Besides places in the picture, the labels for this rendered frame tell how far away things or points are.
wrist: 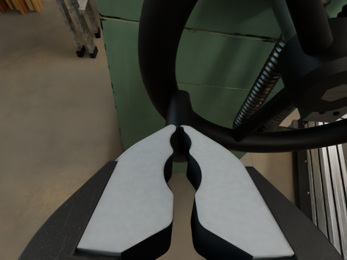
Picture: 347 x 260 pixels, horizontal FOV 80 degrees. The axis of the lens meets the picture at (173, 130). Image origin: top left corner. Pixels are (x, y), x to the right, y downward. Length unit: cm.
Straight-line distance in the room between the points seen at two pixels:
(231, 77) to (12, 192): 92
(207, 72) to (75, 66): 102
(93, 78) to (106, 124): 31
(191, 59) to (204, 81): 6
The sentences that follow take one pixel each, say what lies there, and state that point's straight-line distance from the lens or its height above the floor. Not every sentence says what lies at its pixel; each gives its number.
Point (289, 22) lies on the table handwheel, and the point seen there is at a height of 81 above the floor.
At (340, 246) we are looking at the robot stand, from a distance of 95.
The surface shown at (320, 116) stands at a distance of 58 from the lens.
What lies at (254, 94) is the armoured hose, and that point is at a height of 71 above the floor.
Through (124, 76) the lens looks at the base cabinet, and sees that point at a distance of 44.
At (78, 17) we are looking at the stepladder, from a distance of 124.
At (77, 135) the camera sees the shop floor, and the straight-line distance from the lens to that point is 107.
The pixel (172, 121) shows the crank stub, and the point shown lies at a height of 78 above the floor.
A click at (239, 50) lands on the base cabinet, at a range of 40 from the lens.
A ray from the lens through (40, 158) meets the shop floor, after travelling 107.
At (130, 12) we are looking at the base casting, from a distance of 35.
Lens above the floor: 91
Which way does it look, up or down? 59 degrees down
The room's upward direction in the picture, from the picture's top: 16 degrees clockwise
